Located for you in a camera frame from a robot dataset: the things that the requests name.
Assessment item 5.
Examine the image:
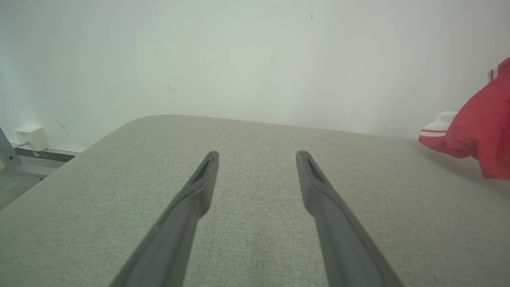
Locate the red and white basketball jersey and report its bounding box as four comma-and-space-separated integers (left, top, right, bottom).
418, 57, 510, 180

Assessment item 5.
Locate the dark baseboard strip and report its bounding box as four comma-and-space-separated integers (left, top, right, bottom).
15, 147, 76, 163

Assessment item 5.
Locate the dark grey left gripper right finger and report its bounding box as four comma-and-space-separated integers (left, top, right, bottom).
296, 150, 403, 287

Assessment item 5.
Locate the grey metal leg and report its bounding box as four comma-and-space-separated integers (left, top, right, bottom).
0, 127, 23, 173

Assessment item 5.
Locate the white wall socket box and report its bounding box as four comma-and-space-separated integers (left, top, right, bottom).
14, 125, 51, 152

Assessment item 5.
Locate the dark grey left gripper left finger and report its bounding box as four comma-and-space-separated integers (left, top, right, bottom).
111, 151, 220, 287

